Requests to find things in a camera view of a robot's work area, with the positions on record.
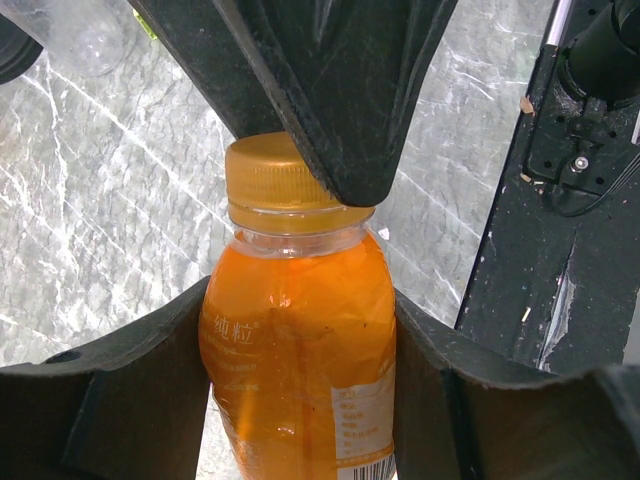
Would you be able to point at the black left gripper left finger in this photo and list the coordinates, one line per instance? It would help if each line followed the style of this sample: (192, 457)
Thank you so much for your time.
(129, 405)

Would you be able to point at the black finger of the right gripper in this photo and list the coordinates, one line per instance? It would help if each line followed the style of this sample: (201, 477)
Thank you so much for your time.
(198, 39)
(344, 77)

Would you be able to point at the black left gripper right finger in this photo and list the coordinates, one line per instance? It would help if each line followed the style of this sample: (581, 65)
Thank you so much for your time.
(463, 411)

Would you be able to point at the clear bottle green-print white cap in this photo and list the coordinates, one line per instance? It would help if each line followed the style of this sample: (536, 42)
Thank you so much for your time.
(89, 36)

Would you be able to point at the orange bottle red cap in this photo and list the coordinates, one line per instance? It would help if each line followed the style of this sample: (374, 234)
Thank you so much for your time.
(297, 330)

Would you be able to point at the lime green toy brick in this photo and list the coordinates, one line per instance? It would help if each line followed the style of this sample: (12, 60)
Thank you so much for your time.
(144, 25)

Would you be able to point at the black microphone stand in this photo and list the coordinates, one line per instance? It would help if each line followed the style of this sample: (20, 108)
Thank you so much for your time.
(18, 51)

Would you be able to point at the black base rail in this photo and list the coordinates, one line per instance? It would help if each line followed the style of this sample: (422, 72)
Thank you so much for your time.
(556, 278)

